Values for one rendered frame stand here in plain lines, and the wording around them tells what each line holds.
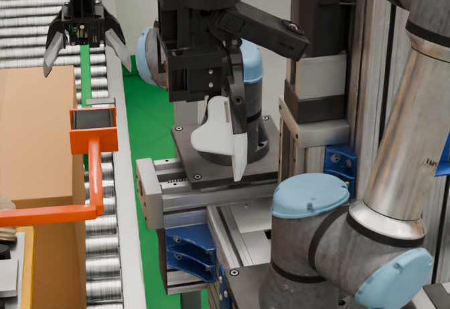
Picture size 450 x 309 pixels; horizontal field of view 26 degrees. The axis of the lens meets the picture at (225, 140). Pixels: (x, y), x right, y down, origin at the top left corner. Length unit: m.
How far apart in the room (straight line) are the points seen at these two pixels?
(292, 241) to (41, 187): 0.76
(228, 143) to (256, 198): 1.00
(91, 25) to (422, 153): 0.61
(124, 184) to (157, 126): 1.44
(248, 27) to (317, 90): 0.65
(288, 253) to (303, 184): 0.11
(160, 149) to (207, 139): 2.95
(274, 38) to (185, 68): 0.10
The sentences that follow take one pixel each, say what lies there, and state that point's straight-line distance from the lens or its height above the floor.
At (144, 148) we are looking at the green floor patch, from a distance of 3.98.
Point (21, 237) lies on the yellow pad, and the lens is 1.74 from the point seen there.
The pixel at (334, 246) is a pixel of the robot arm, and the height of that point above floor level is 1.23.
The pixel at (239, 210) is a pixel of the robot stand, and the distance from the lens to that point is 1.99.
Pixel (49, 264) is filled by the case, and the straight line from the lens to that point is 2.16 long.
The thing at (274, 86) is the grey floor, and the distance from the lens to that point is 4.44.
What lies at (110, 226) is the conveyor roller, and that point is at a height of 0.54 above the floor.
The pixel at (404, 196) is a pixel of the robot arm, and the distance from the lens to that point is 1.38.
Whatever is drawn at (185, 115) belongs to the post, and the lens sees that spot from 2.56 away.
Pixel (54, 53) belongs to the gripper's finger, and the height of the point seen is 1.36.
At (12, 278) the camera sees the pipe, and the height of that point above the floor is 1.10.
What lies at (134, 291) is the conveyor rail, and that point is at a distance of 2.35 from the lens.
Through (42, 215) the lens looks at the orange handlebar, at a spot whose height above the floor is 1.19.
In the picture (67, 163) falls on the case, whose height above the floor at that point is 0.95.
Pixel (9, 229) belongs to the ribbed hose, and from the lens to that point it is 1.72.
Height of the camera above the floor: 2.11
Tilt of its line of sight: 32 degrees down
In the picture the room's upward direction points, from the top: straight up
